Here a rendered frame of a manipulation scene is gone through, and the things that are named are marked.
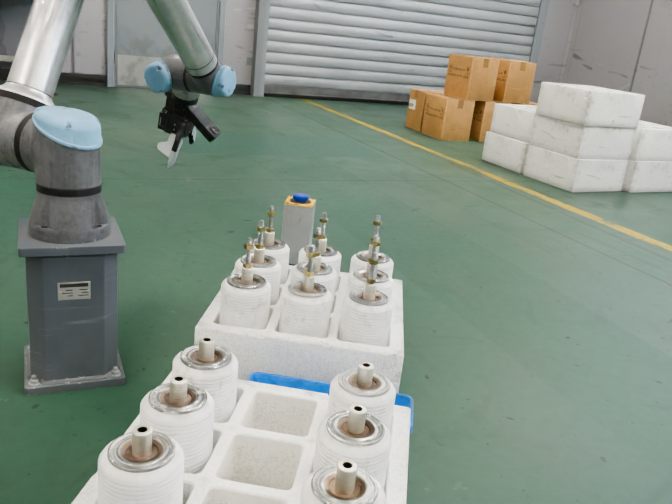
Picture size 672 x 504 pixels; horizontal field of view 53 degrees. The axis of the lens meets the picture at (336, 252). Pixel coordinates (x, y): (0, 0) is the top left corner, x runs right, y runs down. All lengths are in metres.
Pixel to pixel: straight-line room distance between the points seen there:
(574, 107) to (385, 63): 3.37
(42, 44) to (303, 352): 0.77
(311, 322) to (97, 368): 0.45
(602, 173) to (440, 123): 1.48
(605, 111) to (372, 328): 2.82
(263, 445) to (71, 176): 0.62
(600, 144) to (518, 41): 3.98
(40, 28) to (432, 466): 1.10
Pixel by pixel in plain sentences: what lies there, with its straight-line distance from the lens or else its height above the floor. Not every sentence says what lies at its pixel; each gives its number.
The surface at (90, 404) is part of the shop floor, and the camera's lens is 1.40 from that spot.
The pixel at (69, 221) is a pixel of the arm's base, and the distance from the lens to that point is 1.33.
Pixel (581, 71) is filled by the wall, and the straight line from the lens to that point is 8.17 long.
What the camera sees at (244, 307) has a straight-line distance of 1.27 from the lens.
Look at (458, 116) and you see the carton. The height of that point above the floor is 0.18.
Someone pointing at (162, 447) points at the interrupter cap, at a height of 0.25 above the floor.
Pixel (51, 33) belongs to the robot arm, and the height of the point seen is 0.66.
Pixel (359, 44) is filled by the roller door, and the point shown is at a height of 0.55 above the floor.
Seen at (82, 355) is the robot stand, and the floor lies 0.07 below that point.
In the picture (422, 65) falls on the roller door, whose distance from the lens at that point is 7.17.
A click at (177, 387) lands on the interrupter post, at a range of 0.91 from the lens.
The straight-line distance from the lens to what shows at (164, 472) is 0.81.
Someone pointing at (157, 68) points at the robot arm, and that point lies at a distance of 1.73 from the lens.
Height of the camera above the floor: 0.74
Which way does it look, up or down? 19 degrees down
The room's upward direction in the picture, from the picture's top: 7 degrees clockwise
